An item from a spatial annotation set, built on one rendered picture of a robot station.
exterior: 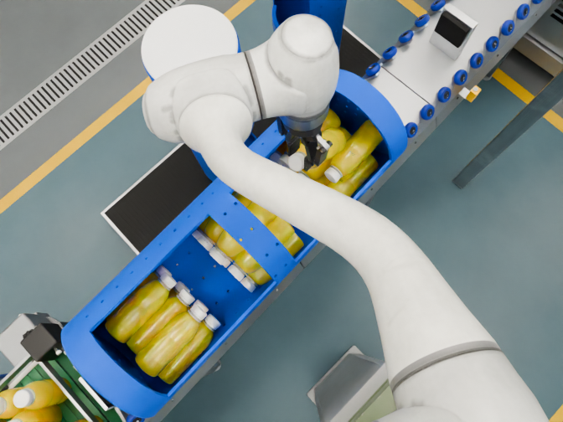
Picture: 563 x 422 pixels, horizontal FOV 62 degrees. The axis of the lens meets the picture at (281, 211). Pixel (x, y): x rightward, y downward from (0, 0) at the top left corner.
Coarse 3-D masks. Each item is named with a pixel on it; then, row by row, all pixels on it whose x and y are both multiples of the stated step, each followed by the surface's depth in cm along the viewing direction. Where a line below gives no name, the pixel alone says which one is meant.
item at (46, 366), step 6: (42, 366) 118; (48, 366) 119; (48, 372) 117; (54, 372) 119; (54, 378) 117; (60, 378) 119; (60, 384) 116; (66, 384) 119; (66, 390) 116; (72, 390) 119; (72, 396) 116; (72, 402) 115; (78, 402) 116; (78, 408) 115; (84, 408) 116; (84, 414) 114; (90, 414) 116; (90, 420) 114; (96, 420) 116
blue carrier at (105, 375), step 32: (352, 96) 106; (384, 96) 106; (352, 128) 130; (384, 128) 107; (384, 160) 124; (224, 192) 103; (192, 224) 101; (224, 224) 99; (256, 224) 99; (160, 256) 100; (192, 256) 123; (256, 256) 100; (288, 256) 104; (128, 288) 98; (224, 288) 123; (256, 288) 119; (96, 320) 97; (224, 320) 117; (96, 352) 94; (128, 352) 120; (96, 384) 92; (128, 384) 94; (160, 384) 114
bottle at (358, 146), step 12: (360, 132) 116; (372, 132) 115; (348, 144) 115; (360, 144) 115; (372, 144) 116; (336, 156) 115; (348, 156) 114; (360, 156) 115; (336, 168) 114; (348, 168) 114
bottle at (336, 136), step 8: (328, 128) 113; (336, 128) 113; (328, 136) 109; (336, 136) 111; (344, 136) 113; (336, 144) 110; (344, 144) 113; (296, 152) 104; (304, 152) 103; (328, 152) 107; (336, 152) 111; (312, 168) 107
